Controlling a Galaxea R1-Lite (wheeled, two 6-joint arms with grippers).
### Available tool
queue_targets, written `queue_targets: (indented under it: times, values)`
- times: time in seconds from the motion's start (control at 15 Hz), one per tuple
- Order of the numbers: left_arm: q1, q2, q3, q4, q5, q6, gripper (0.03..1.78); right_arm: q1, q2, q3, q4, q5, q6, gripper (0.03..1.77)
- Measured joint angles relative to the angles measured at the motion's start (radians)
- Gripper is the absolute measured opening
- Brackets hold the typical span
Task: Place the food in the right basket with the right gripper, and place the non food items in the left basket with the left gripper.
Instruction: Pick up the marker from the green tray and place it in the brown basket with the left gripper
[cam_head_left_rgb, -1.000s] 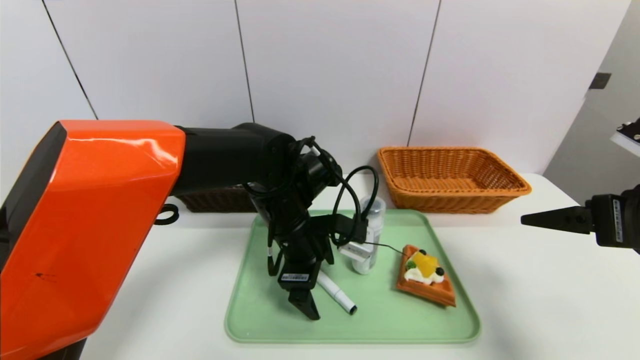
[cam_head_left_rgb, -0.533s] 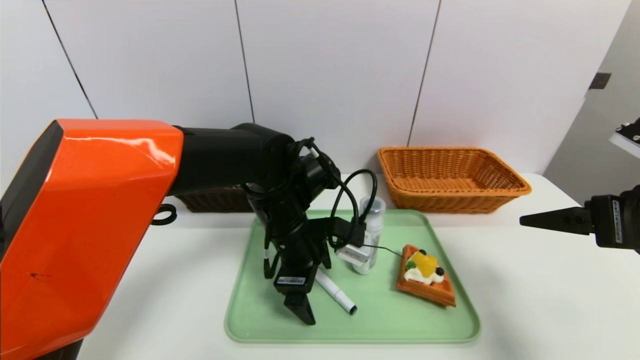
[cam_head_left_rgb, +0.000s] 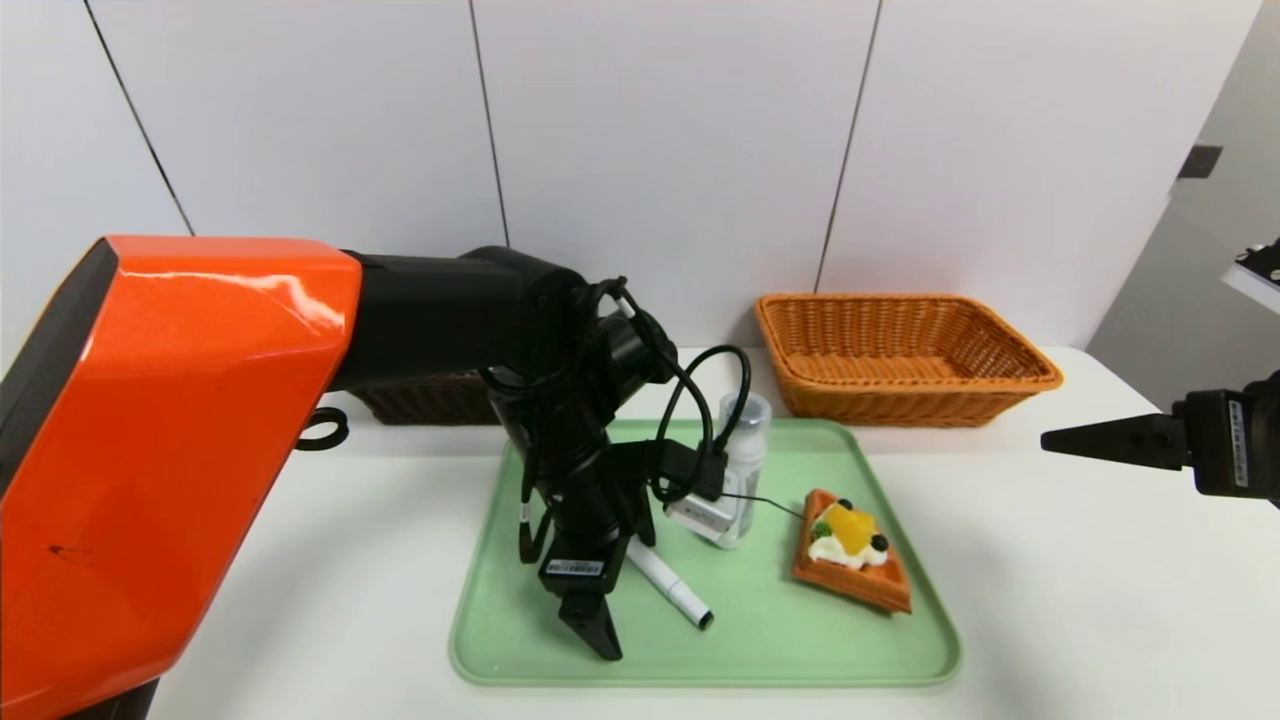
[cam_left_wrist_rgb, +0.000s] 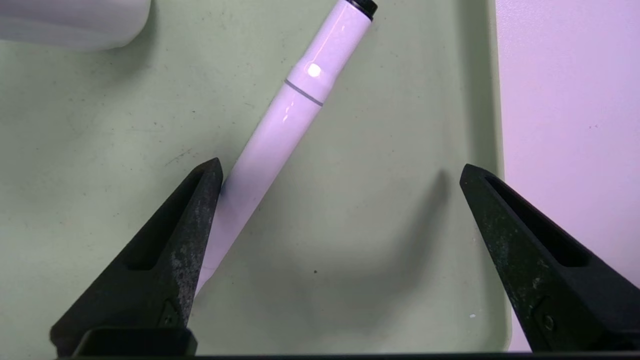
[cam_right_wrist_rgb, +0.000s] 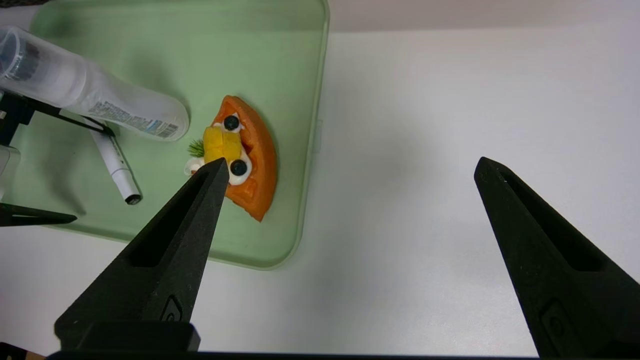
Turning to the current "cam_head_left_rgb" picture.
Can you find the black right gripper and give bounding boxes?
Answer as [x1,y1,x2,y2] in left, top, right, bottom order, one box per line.
[1040,371,1280,509]

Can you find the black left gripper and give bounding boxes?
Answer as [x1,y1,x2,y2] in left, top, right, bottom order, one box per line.
[537,459,658,661]

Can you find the white marker pen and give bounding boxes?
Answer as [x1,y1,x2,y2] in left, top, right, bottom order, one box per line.
[625,540,716,631]

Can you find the white translucent plastic bottle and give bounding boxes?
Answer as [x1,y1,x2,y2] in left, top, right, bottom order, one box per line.
[712,391,773,550]

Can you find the toy waffle with fruit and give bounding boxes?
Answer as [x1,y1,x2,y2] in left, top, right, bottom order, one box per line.
[791,488,913,615]

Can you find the orange wicker basket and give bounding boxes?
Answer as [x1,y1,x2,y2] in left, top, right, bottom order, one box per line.
[754,292,1063,430]

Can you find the dark brown wicker basket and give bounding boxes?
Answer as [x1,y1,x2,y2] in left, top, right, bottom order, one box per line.
[348,370,506,427]

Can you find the green plastic tray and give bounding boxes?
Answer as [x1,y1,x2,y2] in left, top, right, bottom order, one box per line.
[450,418,963,689]

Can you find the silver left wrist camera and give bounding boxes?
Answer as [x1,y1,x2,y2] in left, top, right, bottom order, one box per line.
[665,488,742,542]

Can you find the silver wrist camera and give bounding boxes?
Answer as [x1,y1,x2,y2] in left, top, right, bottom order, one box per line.
[1220,238,1280,317]
[665,488,742,542]

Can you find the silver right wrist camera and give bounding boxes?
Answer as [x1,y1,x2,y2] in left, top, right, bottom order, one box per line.
[1220,238,1280,317]

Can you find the black left camera cable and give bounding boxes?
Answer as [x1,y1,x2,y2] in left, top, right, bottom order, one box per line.
[655,345,753,501]

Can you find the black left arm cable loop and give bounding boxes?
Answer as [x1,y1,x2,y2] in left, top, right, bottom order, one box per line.
[297,408,349,451]

